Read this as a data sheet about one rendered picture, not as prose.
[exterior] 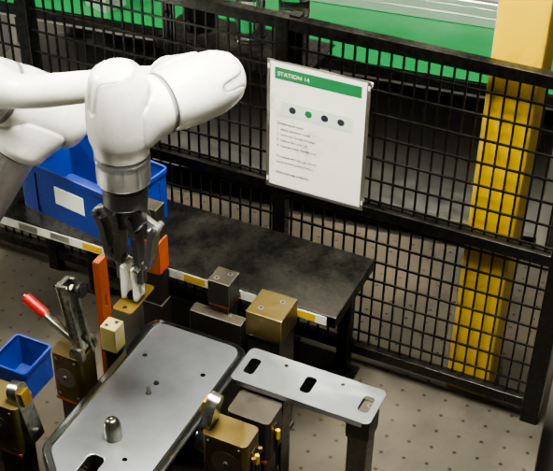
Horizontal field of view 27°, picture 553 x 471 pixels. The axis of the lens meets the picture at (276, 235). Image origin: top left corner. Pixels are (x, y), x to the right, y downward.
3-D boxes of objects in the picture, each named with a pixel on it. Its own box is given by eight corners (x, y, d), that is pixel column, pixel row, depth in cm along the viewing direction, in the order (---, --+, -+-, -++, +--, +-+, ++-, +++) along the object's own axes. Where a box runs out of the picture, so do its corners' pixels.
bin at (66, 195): (123, 250, 249) (120, 202, 242) (21, 204, 263) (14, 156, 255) (171, 215, 260) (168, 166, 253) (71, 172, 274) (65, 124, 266)
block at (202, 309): (241, 429, 252) (240, 325, 234) (192, 412, 256) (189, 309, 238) (247, 420, 255) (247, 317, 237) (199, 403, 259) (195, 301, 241)
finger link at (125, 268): (122, 267, 196) (119, 265, 197) (124, 298, 201) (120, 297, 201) (132, 258, 199) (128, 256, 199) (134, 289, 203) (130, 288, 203)
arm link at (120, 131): (113, 178, 178) (181, 149, 185) (106, 90, 169) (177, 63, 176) (76, 149, 184) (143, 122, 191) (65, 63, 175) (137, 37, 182)
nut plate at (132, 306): (131, 315, 198) (130, 309, 197) (111, 308, 199) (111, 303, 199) (155, 287, 204) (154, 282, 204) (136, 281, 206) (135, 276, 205)
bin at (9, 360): (29, 405, 258) (24, 375, 252) (-8, 391, 261) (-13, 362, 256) (57, 374, 266) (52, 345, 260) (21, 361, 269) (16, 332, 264)
